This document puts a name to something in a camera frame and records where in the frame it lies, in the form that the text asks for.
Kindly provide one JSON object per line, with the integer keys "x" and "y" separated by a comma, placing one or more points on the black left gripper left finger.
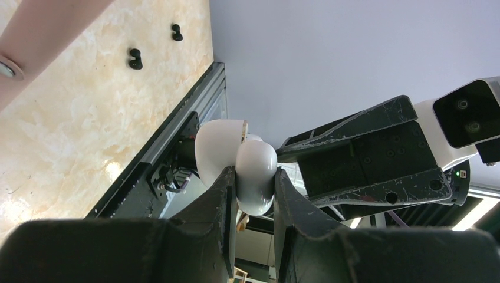
{"x": 195, "y": 245}

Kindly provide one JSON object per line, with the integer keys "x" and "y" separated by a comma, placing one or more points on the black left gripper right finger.
{"x": 310, "y": 246}

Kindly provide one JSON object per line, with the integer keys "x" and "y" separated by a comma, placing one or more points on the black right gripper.
{"x": 368, "y": 162}

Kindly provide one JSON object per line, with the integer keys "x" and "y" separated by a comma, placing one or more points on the white earbud charging case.
{"x": 225, "y": 143}

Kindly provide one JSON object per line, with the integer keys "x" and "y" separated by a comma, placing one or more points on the black earbud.
{"x": 176, "y": 33}
{"x": 136, "y": 62}

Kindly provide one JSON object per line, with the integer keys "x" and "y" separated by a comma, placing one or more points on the pink music stand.
{"x": 37, "y": 33}

